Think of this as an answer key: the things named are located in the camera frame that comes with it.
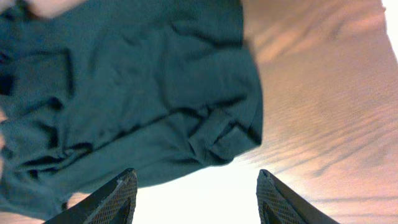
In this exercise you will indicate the black t-shirt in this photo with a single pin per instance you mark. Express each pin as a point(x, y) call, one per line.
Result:
point(163, 87)

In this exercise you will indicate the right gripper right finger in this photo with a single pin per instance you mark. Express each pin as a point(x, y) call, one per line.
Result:
point(279, 204)

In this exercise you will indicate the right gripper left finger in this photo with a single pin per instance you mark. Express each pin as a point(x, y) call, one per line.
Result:
point(113, 203)

